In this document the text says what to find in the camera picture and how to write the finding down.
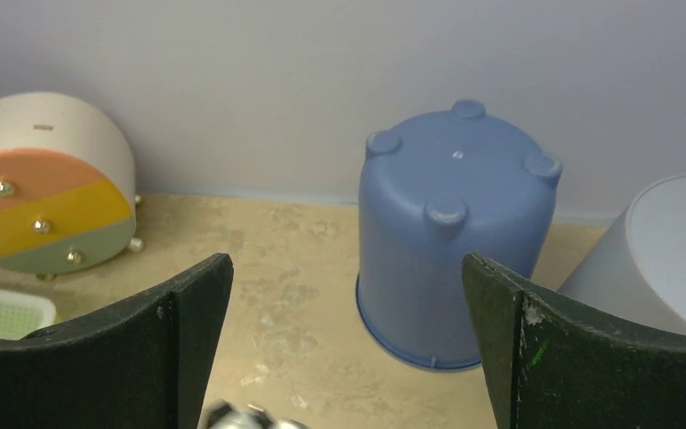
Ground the grey plastic bucket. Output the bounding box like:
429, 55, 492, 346
559, 174, 686, 335

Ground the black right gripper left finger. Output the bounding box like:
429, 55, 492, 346
0, 254, 234, 428

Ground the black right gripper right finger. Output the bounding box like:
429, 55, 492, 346
462, 254, 686, 428

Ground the small round drawer cabinet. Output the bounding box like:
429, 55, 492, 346
0, 92, 145, 279

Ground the white perforated plastic basket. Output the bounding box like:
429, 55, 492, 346
0, 290, 57, 340

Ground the blue plastic bucket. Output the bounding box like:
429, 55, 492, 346
356, 99, 564, 372

